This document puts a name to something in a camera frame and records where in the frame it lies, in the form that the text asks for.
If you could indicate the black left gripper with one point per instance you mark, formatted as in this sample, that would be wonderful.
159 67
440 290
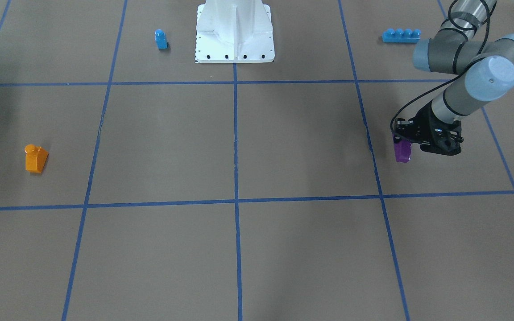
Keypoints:
423 118

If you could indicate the long blue four-stud block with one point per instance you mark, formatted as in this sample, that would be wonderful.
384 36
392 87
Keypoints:
401 36

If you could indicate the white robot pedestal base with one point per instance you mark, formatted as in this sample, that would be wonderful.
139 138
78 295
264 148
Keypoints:
234 31

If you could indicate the purple trapezoid block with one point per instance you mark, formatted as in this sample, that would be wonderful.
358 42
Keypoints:
402 150

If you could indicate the small blue block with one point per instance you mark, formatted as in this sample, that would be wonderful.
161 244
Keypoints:
160 39

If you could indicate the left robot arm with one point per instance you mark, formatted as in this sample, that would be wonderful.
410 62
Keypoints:
483 72

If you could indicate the orange trapezoid block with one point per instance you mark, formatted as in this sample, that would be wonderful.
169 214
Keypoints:
35 159

